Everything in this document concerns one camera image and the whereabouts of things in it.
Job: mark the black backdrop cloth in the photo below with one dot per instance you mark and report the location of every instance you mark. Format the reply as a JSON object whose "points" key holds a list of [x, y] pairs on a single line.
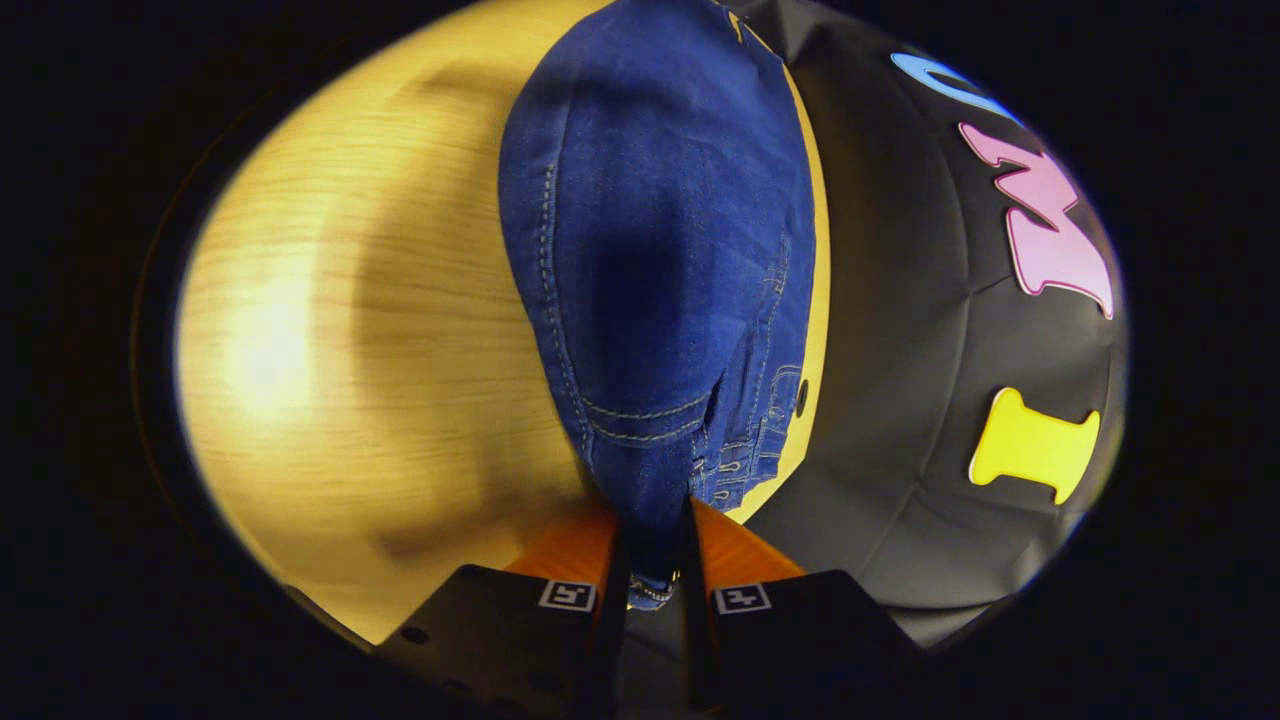
{"points": [[900, 350]]}

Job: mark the blue jeans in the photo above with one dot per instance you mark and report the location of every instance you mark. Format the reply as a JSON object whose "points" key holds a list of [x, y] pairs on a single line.
{"points": [[650, 200]]}

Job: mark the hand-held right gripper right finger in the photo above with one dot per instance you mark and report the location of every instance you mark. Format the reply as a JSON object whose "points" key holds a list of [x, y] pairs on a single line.
{"points": [[800, 640]]}

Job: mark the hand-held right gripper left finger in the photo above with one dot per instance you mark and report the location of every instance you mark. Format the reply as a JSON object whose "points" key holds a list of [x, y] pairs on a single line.
{"points": [[480, 630]]}

